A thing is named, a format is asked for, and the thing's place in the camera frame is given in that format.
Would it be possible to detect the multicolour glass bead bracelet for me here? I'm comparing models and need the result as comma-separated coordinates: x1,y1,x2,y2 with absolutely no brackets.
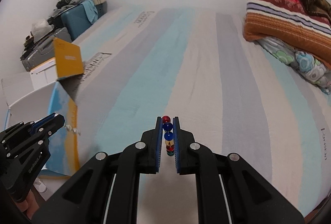
162,115,175,157

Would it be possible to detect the grey suitcase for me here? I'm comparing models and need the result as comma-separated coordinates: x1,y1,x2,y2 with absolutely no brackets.
20,27,72,72

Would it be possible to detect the person's left hand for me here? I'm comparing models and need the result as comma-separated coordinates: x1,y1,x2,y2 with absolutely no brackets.
15,190,39,220

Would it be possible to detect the blue yellow cardboard box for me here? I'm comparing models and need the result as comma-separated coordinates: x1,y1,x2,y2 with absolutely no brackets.
1,37,84,177

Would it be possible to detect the floral quilt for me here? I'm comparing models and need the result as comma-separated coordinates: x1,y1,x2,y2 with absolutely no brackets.
255,37,330,95

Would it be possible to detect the teal suitcase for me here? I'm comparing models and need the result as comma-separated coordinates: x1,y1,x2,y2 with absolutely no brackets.
61,4,92,41

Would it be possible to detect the light blue cloth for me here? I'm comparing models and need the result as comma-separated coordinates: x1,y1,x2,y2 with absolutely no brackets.
81,0,98,24

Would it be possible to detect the striped orange red pillow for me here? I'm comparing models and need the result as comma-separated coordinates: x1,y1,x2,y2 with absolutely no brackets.
243,0,330,68

